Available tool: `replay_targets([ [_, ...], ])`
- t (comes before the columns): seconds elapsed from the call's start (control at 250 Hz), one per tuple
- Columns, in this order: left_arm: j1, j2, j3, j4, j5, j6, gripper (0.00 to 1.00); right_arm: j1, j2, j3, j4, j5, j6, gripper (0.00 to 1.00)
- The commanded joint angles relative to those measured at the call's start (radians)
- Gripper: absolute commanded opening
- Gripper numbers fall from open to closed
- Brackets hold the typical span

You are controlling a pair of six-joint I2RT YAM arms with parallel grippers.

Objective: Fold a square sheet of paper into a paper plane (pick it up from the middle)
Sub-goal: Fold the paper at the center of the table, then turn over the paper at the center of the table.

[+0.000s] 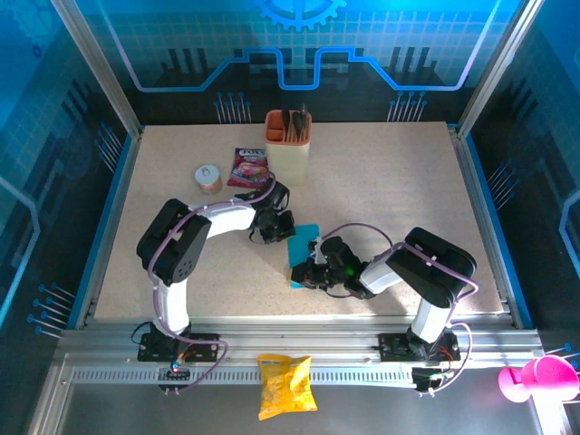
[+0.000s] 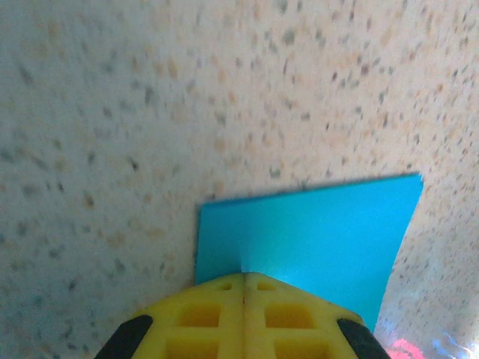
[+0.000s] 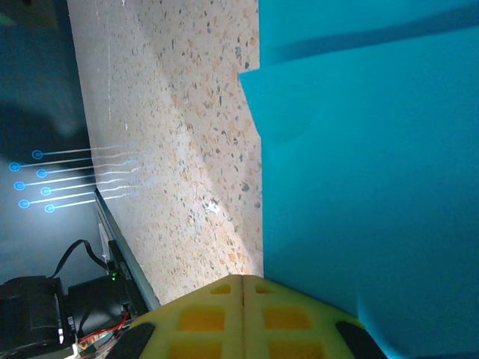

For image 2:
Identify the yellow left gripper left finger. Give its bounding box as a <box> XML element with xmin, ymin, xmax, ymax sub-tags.
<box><xmin>93</xmin><ymin>271</ymin><xmax>246</xmax><ymax>359</ymax></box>

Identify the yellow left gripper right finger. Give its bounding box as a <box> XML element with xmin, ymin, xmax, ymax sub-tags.
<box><xmin>242</xmin><ymin>271</ymin><xmax>392</xmax><ymax>359</ymax></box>

